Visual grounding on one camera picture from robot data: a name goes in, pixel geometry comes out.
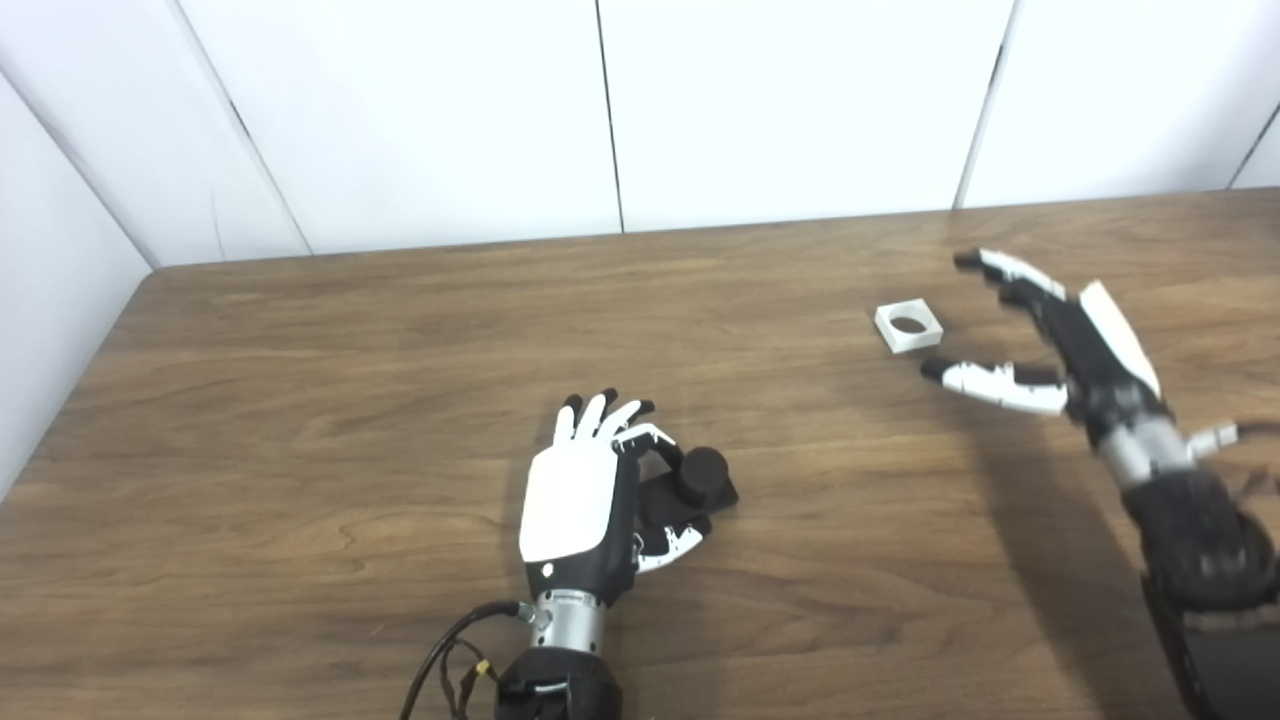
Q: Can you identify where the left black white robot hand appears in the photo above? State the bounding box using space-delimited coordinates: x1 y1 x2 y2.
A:
518 389 713 608

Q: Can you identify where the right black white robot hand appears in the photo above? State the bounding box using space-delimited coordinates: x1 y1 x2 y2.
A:
920 248 1173 446

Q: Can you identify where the black peg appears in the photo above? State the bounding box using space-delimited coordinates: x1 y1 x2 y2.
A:
636 446 741 526

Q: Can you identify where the white square piece with hole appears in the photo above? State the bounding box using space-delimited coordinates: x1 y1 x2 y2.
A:
874 297 945 354

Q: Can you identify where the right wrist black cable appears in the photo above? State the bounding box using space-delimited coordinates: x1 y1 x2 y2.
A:
1185 420 1280 461

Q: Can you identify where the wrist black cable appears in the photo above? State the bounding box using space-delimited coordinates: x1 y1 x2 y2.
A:
400 600 536 720
1185 420 1280 461

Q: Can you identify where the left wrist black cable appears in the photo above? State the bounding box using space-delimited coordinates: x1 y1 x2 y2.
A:
400 600 536 720

